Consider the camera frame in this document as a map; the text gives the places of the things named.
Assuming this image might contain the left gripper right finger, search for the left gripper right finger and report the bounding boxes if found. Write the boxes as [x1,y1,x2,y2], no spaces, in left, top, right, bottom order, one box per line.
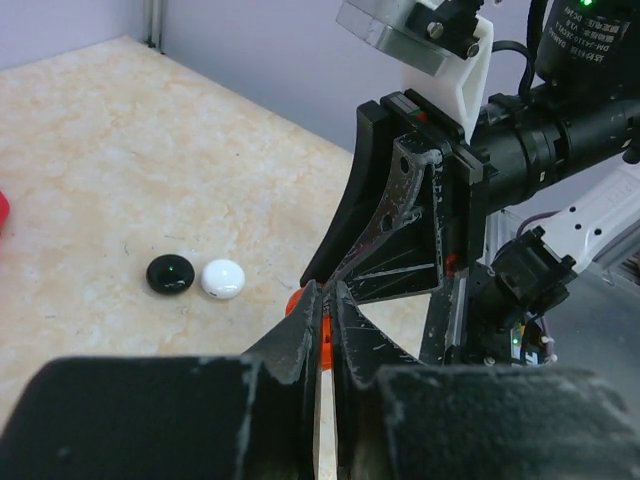
[327,283,639,479]

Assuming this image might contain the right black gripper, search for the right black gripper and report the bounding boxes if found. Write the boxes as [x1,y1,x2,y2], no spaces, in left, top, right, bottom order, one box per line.
[300,90,490,303]

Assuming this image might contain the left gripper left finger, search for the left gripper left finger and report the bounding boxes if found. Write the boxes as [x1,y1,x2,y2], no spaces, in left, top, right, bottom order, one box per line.
[1,282,320,479]

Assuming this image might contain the white earbud charging case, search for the white earbud charging case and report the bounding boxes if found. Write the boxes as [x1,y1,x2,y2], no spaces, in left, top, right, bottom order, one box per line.
[200,259,246,300]

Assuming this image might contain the black earbud charging case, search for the black earbud charging case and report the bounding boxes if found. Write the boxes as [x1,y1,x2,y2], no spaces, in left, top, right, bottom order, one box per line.
[145,254,196,296]

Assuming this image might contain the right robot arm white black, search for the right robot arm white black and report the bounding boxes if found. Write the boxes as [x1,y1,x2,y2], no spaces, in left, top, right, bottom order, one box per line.
[302,1,639,366]

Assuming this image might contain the red crumpled cloth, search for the red crumpled cloth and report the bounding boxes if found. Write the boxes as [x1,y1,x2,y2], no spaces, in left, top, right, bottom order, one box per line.
[0,192,11,231]

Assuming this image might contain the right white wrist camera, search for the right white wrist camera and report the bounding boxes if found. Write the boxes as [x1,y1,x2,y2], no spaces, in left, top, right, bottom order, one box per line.
[336,1,494,141]

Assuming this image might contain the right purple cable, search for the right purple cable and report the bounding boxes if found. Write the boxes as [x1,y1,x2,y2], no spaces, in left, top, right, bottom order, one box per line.
[514,209,559,241]

